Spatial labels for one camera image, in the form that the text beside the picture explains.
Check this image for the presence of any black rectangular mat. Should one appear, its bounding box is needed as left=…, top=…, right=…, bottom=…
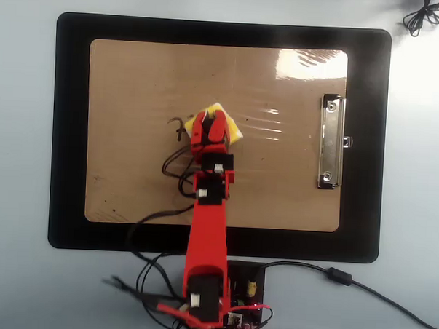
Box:
left=46, top=11, right=393, bottom=265

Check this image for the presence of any silver metal clipboard clip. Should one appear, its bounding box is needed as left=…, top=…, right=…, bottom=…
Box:
left=315, top=92, right=356, bottom=191

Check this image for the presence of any red gripper body black motor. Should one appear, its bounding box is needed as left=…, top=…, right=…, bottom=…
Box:
left=189, top=132, right=230, bottom=161

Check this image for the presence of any brown clipboard board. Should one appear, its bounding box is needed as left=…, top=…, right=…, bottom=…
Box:
left=82, top=38, right=349, bottom=233

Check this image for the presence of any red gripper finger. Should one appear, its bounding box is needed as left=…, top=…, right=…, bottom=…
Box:
left=205, top=110, right=229, bottom=141
left=190, top=111, right=209, bottom=140

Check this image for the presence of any yellow sponge with black knob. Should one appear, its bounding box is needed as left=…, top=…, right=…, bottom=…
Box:
left=183, top=100, right=245, bottom=146

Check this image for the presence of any black power cable with ferrite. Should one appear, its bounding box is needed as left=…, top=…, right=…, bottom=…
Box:
left=260, top=260, right=439, bottom=329

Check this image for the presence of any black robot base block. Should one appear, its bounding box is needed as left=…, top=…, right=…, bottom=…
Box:
left=224, top=261, right=268, bottom=329

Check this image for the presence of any controller circuit board with LED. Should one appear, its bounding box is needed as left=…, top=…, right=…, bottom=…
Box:
left=223, top=298, right=265, bottom=329

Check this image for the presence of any red wire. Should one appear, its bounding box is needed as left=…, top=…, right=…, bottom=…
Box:
left=156, top=299, right=274, bottom=329

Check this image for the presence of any black arm wire bundle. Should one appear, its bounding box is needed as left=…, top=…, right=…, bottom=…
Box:
left=101, top=140, right=207, bottom=329

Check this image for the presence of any tangled thin black cable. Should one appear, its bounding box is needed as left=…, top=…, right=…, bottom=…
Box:
left=400, top=0, right=439, bottom=39

